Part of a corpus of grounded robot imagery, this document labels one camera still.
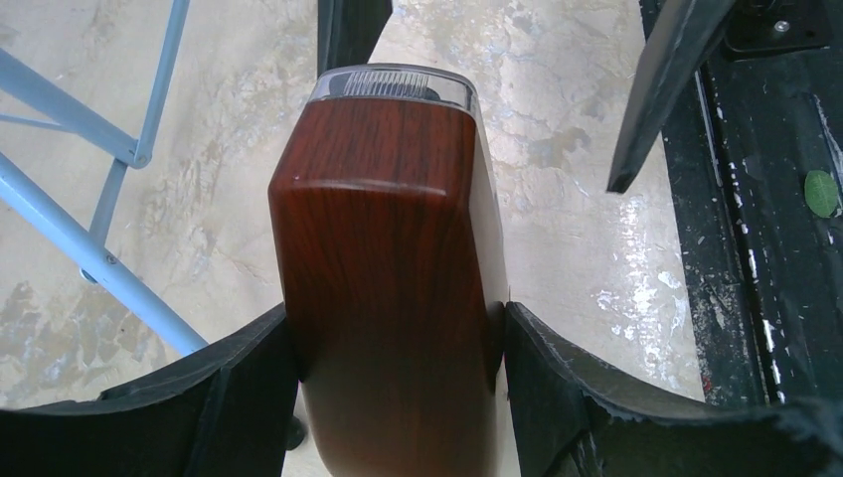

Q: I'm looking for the green leaf sticker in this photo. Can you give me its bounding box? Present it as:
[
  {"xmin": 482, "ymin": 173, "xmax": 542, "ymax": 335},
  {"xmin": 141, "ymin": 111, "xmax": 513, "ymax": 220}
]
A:
[{"xmin": 803, "ymin": 170, "xmax": 840, "ymax": 219}]

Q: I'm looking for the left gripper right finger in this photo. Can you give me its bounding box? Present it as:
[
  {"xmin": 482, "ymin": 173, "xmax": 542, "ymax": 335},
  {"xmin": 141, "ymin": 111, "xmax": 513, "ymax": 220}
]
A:
[{"xmin": 504, "ymin": 302, "xmax": 842, "ymax": 476}]

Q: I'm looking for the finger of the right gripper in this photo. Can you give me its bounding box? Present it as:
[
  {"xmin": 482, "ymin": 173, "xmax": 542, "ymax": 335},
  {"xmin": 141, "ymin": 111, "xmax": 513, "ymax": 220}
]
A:
[
  {"xmin": 606, "ymin": 0, "xmax": 735, "ymax": 194},
  {"xmin": 317, "ymin": 0, "xmax": 393, "ymax": 76}
]

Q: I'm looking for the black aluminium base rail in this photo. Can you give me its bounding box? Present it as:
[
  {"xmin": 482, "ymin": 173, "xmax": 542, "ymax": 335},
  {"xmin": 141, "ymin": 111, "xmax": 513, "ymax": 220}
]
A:
[{"xmin": 663, "ymin": 1, "xmax": 842, "ymax": 407}]

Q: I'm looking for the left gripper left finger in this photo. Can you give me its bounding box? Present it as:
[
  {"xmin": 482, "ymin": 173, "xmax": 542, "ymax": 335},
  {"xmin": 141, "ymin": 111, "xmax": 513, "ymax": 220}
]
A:
[{"xmin": 1, "ymin": 305, "xmax": 298, "ymax": 476}]

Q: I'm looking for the light blue music stand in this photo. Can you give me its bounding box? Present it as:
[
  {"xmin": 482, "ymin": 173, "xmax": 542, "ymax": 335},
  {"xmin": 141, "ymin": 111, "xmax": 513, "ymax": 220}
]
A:
[{"xmin": 1, "ymin": 1, "xmax": 206, "ymax": 355}]

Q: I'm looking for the brown metronome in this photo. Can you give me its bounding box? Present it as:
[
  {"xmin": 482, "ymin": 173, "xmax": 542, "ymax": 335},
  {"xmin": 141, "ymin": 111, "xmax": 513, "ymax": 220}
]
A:
[{"xmin": 268, "ymin": 64, "xmax": 510, "ymax": 476}]

